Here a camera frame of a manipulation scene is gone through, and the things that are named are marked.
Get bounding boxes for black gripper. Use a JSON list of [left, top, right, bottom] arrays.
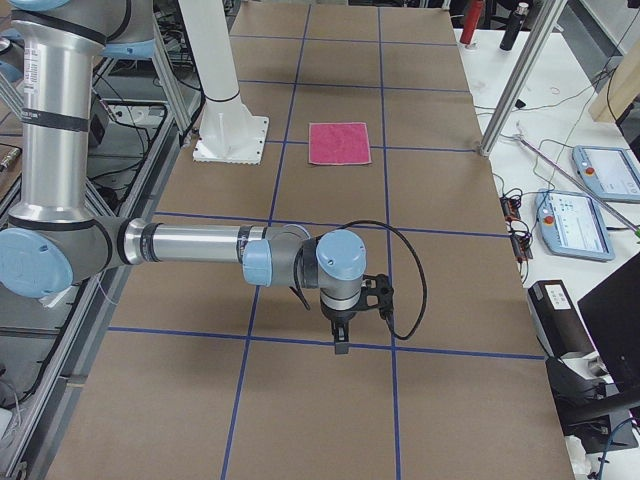
[[321, 302, 356, 355]]

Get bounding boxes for pink square towel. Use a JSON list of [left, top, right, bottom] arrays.
[[308, 122, 371, 166]]

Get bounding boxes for black printer box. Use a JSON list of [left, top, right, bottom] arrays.
[[527, 280, 595, 358]]

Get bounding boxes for near teach pendant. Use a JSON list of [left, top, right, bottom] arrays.
[[535, 190, 615, 262]]

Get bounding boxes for teach pendant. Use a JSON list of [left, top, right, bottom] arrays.
[[572, 145, 639, 203], [535, 190, 615, 262]]

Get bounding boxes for black monitor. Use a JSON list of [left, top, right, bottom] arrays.
[[560, 256, 639, 424]]

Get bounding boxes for white reacher grabber stick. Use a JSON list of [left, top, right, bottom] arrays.
[[511, 132, 639, 237]]

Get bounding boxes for far teach pendant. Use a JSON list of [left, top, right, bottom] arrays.
[[572, 145, 639, 203]]

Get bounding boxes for red bottle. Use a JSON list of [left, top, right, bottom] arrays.
[[460, 0, 485, 47]]

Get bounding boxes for black bottle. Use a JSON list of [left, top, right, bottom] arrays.
[[499, 2, 529, 51]]

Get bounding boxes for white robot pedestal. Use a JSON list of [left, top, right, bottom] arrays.
[[181, 1, 269, 164]]

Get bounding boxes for aluminium frame post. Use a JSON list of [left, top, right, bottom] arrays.
[[478, 0, 567, 157]]

